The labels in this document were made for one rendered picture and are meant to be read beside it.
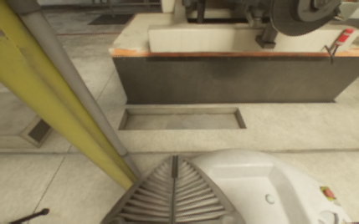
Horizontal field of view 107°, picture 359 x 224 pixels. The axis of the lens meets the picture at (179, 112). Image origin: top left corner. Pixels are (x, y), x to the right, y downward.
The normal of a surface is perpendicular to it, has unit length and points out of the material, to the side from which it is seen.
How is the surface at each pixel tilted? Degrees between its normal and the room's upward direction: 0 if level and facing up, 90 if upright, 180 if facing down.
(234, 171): 70
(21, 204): 0
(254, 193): 1
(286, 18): 90
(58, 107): 90
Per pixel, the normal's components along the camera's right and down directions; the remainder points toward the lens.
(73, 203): 0.00, -0.67
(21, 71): 0.01, 0.74
